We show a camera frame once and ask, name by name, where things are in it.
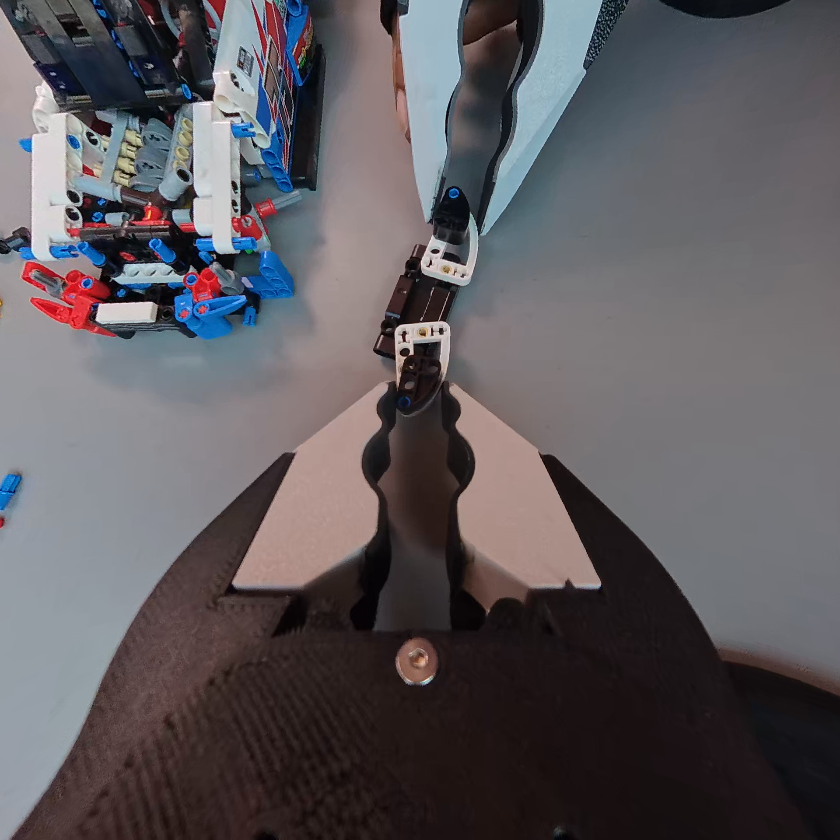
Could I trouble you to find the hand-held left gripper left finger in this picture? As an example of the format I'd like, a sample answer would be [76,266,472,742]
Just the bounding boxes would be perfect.
[233,382,399,611]

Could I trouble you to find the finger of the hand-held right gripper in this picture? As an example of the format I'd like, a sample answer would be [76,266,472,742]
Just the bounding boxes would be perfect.
[476,0,606,237]
[395,0,473,226]

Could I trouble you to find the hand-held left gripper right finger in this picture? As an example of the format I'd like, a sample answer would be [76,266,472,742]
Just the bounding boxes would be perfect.
[440,382,602,611]

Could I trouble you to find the black curved brick blue pin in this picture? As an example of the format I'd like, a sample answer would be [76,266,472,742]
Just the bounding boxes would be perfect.
[432,187,471,242]
[397,356,442,411]

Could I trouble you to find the black brick beam assembly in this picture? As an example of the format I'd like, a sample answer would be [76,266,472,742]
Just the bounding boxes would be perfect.
[373,243,460,358]

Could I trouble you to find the grey desk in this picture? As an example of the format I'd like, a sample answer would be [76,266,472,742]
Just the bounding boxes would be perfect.
[0,0,840,837]

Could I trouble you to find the person's right hand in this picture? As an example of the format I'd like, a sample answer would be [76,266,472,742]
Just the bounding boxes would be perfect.
[391,0,529,144]

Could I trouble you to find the partly built brick race car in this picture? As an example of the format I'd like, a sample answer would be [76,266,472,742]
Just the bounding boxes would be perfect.
[0,0,327,340]

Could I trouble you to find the pile of blue connector pins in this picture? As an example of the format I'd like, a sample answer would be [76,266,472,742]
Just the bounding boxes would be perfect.
[0,471,24,531]

